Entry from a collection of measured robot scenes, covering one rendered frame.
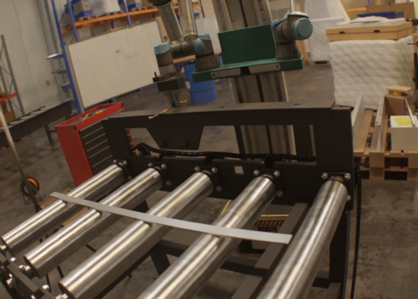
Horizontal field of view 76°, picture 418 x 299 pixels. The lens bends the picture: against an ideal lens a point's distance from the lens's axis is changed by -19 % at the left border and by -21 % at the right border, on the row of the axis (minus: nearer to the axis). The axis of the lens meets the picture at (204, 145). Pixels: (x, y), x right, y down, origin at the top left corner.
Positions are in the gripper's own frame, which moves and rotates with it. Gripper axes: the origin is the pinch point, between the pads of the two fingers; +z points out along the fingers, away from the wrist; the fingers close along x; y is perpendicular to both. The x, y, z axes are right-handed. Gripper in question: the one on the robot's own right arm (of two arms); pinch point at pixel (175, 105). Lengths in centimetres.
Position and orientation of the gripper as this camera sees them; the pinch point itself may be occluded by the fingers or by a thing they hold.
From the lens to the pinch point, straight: 158.7
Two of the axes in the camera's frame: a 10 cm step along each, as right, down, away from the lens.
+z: 2.2, 9.2, 3.3
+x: -8.1, -0.2, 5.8
